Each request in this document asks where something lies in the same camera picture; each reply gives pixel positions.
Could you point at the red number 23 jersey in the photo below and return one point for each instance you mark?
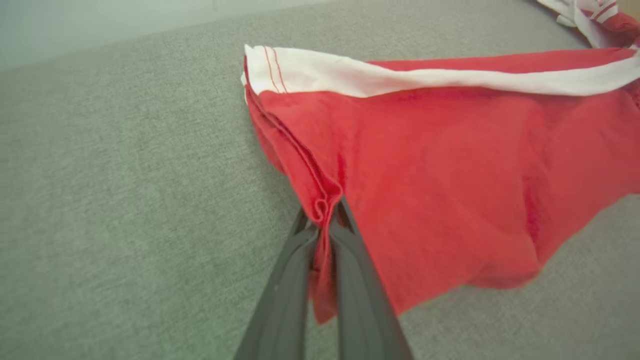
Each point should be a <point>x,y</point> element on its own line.
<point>610,25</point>

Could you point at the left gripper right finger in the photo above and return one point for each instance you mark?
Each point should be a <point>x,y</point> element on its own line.
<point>365,310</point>

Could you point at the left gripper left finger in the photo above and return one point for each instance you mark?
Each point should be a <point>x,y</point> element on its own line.
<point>285,300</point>

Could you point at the grey fabric sofa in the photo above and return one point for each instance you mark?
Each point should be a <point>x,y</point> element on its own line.
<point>125,200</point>

